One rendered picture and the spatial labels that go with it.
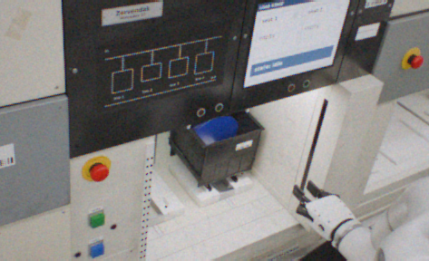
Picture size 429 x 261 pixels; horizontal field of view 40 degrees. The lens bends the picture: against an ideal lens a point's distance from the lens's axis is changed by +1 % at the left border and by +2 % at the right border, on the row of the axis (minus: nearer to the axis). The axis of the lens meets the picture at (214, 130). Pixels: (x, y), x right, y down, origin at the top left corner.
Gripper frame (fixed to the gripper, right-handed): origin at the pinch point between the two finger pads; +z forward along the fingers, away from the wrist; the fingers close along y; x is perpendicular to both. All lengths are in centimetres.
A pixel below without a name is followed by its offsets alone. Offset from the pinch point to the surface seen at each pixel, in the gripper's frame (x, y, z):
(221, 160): -15.7, -2.8, 34.6
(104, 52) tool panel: 45, -52, 10
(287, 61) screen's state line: 32.6, -4.0, 13.0
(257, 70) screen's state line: 32.2, -13.2, 12.5
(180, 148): -18, -11, 47
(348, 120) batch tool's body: 11.3, 19.2, 9.4
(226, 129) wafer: -12.2, 4.4, 44.8
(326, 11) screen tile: 44.1, 4.9, 13.5
